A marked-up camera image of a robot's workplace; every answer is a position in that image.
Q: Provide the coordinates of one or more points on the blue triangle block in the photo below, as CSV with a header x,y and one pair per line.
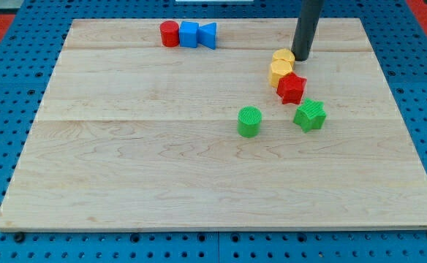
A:
x,y
206,35

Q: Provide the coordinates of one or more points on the red star block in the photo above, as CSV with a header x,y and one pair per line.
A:
x,y
291,88

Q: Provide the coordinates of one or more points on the light wooden board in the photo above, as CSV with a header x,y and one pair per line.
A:
x,y
132,136

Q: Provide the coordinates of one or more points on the yellow heart block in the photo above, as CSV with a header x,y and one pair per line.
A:
x,y
284,55

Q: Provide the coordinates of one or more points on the green star block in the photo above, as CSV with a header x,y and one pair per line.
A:
x,y
310,115

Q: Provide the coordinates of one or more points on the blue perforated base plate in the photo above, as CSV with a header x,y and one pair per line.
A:
x,y
28,53

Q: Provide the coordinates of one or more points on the yellow hexagon block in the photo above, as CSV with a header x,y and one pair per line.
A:
x,y
277,70

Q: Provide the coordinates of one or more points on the green cylinder block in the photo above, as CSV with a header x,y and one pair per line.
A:
x,y
249,120

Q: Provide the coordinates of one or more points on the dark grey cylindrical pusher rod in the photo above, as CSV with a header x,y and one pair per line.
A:
x,y
306,28

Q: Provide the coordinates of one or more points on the red cylinder block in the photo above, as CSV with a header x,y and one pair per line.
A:
x,y
169,31

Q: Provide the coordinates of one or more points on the blue cube block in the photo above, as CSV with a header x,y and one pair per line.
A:
x,y
188,34

